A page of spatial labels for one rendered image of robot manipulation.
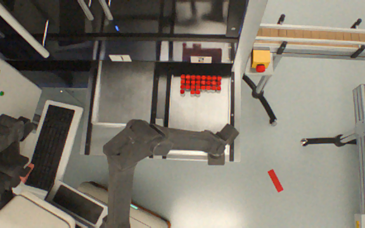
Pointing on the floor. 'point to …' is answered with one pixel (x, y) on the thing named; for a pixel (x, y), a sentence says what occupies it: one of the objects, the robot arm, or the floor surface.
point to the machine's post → (248, 33)
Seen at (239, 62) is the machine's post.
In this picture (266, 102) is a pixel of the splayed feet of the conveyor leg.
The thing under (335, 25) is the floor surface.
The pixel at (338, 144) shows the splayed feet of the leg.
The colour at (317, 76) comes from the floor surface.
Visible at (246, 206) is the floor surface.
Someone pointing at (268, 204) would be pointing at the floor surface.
